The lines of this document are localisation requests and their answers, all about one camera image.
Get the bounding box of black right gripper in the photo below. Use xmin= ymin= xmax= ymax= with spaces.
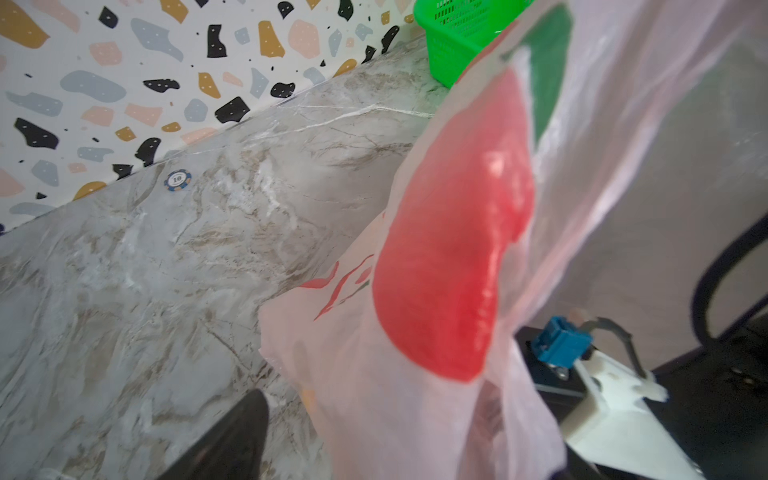
xmin=650 ymin=327 xmax=767 ymax=479

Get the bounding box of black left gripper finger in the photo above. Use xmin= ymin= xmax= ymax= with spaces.
xmin=158 ymin=389 xmax=269 ymax=480

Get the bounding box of pink plastic bag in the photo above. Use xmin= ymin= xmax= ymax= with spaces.
xmin=259 ymin=1 xmax=767 ymax=479

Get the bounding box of green plastic basket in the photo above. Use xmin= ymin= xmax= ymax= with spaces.
xmin=414 ymin=0 xmax=533 ymax=88

